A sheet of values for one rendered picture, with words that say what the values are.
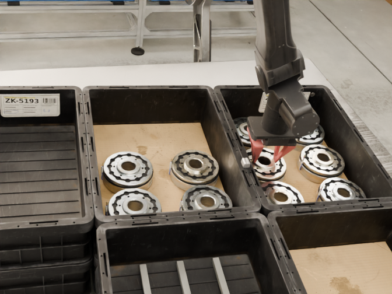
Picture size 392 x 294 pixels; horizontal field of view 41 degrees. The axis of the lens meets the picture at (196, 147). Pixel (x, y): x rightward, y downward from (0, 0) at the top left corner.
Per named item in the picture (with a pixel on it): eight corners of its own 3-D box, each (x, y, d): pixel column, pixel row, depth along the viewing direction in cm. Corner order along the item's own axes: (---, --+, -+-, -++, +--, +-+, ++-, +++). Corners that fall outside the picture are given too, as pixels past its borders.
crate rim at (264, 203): (210, 93, 125) (212, 84, 123) (324, 92, 133) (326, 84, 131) (261, 220, 96) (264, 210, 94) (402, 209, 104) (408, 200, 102)
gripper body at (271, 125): (300, 143, 109) (309, 114, 104) (252, 143, 107) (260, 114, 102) (290, 123, 113) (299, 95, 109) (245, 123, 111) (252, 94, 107)
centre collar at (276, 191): (265, 190, 109) (266, 188, 108) (287, 189, 110) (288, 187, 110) (272, 207, 105) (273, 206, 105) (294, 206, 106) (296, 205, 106)
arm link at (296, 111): (295, 44, 98) (253, 62, 98) (324, 78, 90) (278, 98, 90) (303, 90, 107) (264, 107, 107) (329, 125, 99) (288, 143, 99)
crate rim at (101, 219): (81, 94, 117) (81, 85, 116) (210, 93, 125) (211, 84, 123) (95, 232, 88) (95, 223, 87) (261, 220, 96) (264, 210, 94)
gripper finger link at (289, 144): (288, 171, 114) (299, 138, 108) (256, 172, 112) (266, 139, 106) (279, 150, 119) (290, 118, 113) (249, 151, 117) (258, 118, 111)
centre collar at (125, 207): (119, 199, 101) (119, 196, 101) (144, 196, 102) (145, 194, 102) (124, 218, 98) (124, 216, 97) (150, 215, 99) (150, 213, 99)
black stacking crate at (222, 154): (81, 128, 123) (82, 87, 116) (203, 125, 131) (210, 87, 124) (94, 266, 95) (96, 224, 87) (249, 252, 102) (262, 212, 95)
